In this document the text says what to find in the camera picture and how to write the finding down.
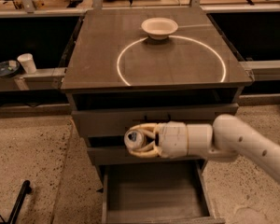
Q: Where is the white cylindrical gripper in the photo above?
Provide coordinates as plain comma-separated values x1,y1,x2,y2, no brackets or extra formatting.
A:
129,122,188,159

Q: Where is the silver blue redbull can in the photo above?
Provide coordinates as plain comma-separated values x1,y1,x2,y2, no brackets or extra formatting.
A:
124,129,147,150

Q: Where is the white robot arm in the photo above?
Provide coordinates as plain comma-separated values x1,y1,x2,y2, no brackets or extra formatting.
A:
124,114,280,185

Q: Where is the middle grey drawer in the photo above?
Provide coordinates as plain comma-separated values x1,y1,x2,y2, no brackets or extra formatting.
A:
87,146,205,166

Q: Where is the open bottom grey drawer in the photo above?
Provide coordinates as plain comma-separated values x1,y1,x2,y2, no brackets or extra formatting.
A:
102,161,225,224

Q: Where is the top grey drawer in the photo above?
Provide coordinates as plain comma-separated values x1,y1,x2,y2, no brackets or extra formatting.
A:
72,104,239,137

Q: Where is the grey drawer cabinet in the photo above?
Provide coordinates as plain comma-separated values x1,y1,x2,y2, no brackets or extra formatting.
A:
60,7,255,185

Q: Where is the white paper bowl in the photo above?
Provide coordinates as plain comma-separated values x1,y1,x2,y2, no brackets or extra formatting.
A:
141,18,178,40

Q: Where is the grey side ledge left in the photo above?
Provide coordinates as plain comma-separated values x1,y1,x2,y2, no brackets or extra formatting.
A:
0,67,66,92

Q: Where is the grey side ledge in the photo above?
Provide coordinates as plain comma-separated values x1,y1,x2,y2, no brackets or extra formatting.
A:
241,60,280,81
0,67,66,92

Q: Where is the grey side ledge right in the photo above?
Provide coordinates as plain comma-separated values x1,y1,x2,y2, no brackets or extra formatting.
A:
241,60,280,81

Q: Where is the black bar on floor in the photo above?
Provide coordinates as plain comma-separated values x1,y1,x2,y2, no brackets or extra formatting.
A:
7,180,32,224

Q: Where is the white paper cup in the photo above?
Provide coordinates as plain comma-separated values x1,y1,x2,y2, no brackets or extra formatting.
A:
17,53,36,74

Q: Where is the black top drawer handle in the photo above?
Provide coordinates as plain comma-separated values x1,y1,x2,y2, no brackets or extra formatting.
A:
144,114,171,123

